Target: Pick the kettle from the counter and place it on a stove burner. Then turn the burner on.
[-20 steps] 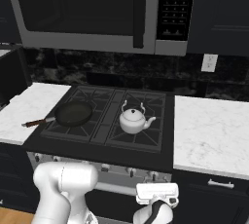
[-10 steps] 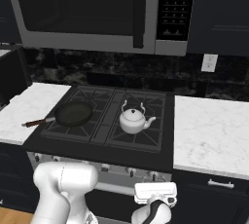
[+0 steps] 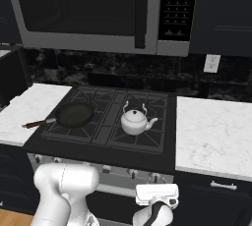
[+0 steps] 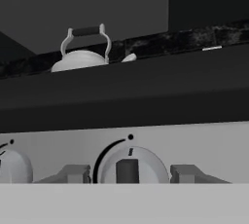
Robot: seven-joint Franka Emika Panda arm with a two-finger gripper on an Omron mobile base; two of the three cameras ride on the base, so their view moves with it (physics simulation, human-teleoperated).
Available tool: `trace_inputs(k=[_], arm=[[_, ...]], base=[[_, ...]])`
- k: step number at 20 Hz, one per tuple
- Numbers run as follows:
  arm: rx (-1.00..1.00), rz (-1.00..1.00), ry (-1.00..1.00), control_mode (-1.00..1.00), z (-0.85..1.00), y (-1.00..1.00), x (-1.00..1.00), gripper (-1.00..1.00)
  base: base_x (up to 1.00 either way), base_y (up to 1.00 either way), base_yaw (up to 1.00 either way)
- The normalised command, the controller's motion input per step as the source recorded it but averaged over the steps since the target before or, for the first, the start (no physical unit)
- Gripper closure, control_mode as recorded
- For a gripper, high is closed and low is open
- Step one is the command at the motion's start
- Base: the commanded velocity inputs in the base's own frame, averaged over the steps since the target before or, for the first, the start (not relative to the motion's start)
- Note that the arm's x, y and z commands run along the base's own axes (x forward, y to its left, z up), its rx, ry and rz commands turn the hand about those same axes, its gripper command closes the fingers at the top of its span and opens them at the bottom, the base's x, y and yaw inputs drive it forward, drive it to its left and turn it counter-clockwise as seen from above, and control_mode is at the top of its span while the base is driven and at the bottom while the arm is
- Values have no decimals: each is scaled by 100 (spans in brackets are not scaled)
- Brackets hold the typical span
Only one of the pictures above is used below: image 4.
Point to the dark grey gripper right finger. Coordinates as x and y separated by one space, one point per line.
184 174

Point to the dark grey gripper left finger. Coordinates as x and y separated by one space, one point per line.
75 174

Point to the white stove knob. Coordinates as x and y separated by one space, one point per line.
133 166
14 167

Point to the white stove with black hob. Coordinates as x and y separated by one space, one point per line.
129 104

